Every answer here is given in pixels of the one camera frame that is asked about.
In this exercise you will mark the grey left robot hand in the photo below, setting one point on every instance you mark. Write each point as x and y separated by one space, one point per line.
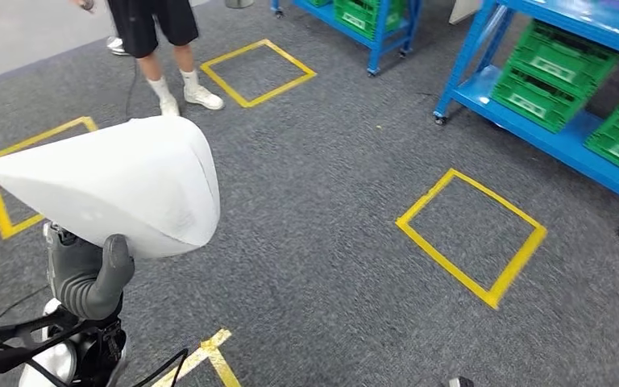
85 280

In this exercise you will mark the white plastic cover part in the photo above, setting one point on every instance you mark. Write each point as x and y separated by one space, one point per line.
117 187

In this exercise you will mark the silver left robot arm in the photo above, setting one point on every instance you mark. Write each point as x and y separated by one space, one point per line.
53 366

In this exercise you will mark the person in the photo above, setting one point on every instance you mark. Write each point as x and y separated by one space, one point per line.
144 27

